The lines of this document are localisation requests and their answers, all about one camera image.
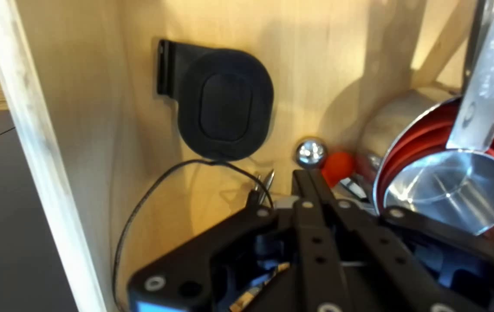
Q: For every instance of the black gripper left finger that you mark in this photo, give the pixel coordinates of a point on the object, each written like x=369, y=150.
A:
x=239, y=266

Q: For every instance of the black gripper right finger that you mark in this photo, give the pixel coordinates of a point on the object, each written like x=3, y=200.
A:
x=407, y=260

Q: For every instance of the dark counter base cabinet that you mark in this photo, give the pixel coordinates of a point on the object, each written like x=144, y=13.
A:
x=9, y=231

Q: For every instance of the small red plastic piece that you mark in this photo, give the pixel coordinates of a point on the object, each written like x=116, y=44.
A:
x=338, y=167

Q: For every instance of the red nested measuring cups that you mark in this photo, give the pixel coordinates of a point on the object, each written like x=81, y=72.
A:
x=413, y=144

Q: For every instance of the wide steel measuring cup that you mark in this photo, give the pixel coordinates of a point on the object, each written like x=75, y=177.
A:
x=387, y=124

